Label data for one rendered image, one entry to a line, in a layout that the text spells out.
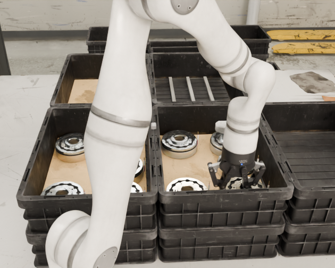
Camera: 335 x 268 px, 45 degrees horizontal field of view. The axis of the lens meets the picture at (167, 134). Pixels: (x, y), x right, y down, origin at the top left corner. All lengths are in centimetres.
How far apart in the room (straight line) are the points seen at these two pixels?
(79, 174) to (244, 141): 46
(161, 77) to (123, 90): 101
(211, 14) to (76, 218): 38
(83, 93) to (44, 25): 302
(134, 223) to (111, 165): 36
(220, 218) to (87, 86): 80
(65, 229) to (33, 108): 107
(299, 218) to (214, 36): 52
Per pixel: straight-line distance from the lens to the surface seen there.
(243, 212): 93
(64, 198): 88
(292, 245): 107
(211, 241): 100
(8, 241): 115
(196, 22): 60
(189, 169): 109
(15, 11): 449
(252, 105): 82
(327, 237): 108
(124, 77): 58
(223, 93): 149
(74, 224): 67
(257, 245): 104
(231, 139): 87
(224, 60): 71
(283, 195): 92
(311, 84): 194
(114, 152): 58
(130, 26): 61
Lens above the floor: 151
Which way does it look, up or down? 33 degrees down
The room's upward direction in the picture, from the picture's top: 1 degrees clockwise
